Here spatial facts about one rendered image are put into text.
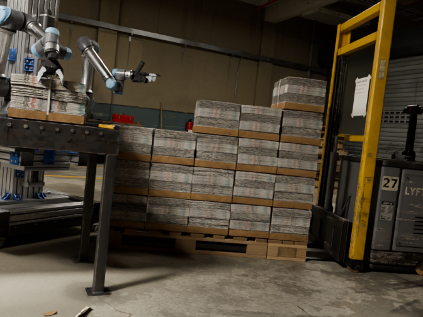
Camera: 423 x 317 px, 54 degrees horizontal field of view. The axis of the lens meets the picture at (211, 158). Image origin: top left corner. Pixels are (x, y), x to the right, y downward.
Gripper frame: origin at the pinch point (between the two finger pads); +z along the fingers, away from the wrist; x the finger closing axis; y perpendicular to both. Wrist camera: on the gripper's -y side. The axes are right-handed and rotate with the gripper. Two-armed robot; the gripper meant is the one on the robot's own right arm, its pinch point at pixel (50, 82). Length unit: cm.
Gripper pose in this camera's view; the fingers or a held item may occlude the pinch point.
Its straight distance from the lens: 233.5
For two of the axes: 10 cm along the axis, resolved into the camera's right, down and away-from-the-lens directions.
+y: -4.2, 4.2, 8.1
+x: -9.0, -0.8, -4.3
